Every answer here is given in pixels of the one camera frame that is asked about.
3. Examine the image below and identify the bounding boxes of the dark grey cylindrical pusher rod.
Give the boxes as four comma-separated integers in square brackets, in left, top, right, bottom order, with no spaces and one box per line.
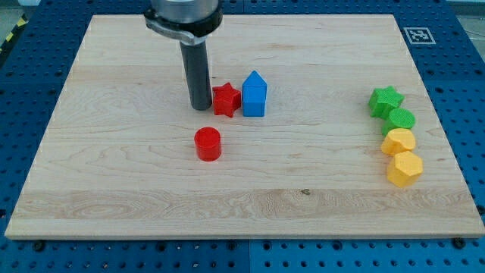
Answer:
[180,42,212,111]

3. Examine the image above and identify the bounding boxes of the red star block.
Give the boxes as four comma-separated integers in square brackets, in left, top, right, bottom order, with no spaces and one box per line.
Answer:
[212,83,242,118]

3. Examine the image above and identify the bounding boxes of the green star block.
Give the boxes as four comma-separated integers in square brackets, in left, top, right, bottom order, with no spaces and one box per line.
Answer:
[368,86,405,119]

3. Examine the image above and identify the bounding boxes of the blue house-shaped block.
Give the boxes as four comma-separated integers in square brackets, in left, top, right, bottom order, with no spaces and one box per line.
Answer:
[242,71,268,117]

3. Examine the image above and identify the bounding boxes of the red cylinder block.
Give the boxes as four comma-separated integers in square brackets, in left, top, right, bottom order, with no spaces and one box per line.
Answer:
[194,127,222,162]

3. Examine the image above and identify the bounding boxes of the light wooden board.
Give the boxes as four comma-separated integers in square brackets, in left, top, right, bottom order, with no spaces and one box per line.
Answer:
[5,14,484,240]

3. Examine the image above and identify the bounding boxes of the green cylinder block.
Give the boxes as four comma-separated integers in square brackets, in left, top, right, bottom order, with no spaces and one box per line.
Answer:
[381,108,415,136]

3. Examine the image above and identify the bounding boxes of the yellow heart block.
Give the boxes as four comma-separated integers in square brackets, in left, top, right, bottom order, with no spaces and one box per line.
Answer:
[380,128,416,155]

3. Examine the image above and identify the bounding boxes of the white fiducial marker tag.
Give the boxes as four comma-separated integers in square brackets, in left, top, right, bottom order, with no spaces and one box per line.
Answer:
[404,27,436,45]

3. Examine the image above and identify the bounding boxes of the yellow hexagon block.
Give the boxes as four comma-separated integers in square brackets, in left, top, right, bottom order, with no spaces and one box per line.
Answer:
[386,151,424,187]

